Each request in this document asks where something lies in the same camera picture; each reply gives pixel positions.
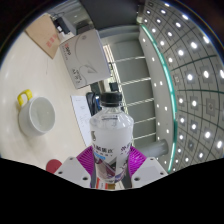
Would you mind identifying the white paper sheet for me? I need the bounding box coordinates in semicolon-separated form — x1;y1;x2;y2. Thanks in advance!
70;95;93;138

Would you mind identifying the clear plastic water bottle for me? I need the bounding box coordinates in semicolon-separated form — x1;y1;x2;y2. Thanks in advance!
89;92;135;184

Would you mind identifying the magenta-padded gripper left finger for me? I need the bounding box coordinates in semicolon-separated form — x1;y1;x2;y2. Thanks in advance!
53;146;96;189

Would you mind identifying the brown paper envelope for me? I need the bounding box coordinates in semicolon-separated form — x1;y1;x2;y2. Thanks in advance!
24;13;63;60

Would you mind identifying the black power strip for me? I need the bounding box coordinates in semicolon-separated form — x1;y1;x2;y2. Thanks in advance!
51;14;72;34

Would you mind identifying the white mug with yellow handle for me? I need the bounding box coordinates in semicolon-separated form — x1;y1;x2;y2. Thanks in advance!
17;89;56;137

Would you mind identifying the group of ceiling lights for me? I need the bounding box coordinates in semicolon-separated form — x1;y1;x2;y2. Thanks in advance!
139;0;224;168

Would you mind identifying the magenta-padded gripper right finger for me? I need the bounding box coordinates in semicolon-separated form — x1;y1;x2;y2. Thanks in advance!
127;145;169;189

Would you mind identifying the white printed cardboard box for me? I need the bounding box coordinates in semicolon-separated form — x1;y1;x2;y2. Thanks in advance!
58;29;112;90

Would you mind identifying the black desk phone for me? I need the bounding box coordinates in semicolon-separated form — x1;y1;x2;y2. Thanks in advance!
85;91;101;117

